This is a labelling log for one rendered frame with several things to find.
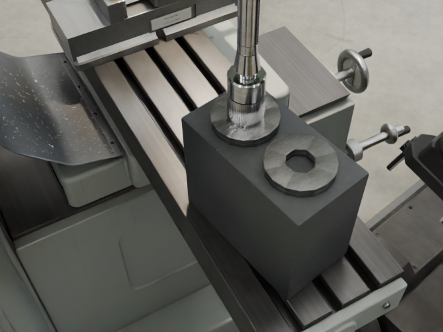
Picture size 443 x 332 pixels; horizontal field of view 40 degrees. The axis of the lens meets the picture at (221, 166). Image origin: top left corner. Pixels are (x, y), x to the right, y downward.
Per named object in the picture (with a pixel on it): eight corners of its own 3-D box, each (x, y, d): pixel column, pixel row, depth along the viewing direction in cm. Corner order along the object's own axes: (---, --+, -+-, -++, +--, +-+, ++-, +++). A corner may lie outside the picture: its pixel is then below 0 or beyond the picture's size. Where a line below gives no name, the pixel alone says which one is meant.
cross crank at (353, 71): (349, 69, 164) (356, 34, 155) (376, 96, 158) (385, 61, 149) (300, 89, 160) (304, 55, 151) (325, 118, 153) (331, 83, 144)
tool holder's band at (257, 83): (273, 74, 73) (273, 68, 73) (254, 98, 71) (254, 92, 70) (238, 61, 75) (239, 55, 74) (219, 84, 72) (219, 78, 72)
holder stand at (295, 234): (246, 161, 98) (250, 68, 83) (347, 252, 88) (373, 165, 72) (187, 201, 94) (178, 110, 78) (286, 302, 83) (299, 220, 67)
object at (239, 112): (270, 109, 78) (273, 74, 73) (252, 133, 75) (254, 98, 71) (238, 96, 80) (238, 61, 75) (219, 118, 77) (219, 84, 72)
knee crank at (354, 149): (400, 124, 164) (405, 109, 159) (414, 139, 161) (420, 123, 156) (333, 155, 158) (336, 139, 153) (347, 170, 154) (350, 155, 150)
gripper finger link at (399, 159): (399, 162, 92) (420, 143, 87) (387, 174, 91) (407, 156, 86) (391, 154, 93) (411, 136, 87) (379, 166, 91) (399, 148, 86)
